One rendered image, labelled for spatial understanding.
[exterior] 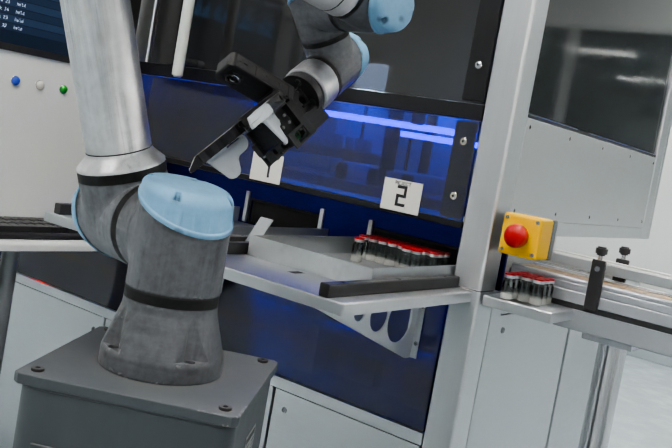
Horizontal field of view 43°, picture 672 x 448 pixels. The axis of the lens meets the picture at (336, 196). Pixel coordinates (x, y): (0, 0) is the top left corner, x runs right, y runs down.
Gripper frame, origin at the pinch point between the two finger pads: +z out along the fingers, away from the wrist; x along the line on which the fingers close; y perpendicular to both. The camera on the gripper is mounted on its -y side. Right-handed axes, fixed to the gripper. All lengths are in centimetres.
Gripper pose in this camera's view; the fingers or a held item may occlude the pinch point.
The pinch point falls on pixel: (214, 147)
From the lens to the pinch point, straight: 112.2
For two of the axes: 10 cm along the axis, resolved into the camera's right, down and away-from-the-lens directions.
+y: 6.1, 7.8, 1.6
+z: -4.9, 5.2, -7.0
